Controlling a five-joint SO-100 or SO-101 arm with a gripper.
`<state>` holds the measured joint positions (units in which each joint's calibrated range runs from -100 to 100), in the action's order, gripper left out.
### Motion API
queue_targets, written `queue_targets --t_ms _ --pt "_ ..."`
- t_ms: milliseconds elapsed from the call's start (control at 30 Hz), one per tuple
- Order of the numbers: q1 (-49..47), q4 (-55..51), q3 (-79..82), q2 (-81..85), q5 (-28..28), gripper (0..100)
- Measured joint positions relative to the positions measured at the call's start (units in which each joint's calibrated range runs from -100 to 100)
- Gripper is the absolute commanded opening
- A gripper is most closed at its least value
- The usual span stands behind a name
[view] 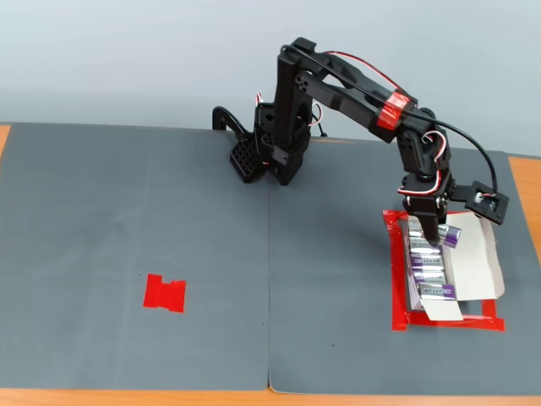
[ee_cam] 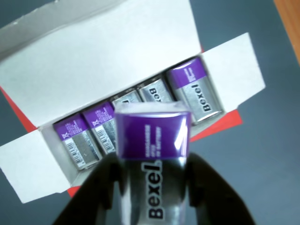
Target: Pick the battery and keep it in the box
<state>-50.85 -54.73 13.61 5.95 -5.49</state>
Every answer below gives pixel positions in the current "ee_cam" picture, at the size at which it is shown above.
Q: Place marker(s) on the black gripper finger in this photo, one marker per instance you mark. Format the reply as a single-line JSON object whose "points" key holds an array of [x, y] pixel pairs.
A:
{"points": [[211, 192], [93, 192]]}

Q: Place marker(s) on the purple silver Bexel battery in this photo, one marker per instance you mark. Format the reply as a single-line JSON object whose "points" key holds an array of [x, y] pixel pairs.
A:
{"points": [[75, 140], [152, 90], [126, 99], [100, 122], [197, 93], [152, 140]]}

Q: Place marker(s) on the white cardboard box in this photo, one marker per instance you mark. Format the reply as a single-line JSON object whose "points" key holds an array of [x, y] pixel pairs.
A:
{"points": [[93, 58]]}

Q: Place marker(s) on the grey table mat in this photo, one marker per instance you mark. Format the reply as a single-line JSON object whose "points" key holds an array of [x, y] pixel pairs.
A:
{"points": [[257, 152]]}

